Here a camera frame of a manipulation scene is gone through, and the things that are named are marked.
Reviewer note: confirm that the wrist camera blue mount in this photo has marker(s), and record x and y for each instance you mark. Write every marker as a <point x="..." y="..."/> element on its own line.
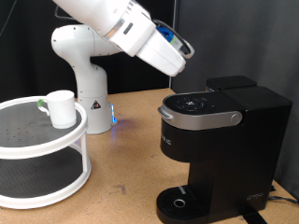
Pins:
<point x="165" y="34"/>

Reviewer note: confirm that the black keurig coffee machine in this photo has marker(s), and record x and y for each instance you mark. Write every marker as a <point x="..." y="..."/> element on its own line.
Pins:
<point x="249" y="155"/>

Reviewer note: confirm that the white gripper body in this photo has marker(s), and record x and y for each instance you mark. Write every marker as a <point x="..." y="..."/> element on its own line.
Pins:
<point x="162" y="53"/>

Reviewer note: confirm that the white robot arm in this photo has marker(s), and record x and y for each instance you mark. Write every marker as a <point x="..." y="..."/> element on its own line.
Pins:
<point x="90" y="77"/>

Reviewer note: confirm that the white two-tier turntable shelf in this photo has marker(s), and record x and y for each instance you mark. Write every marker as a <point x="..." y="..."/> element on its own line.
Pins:
<point x="37" y="124"/>

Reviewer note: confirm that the black drip tray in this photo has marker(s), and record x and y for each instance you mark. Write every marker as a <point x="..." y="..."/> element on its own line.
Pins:
<point x="169" y="202"/>

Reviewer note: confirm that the black tape strip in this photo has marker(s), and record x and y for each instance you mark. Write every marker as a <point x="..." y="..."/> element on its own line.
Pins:
<point x="253" y="217"/>

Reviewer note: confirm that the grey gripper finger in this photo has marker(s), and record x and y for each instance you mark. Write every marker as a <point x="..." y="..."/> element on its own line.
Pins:
<point x="187" y="50"/>

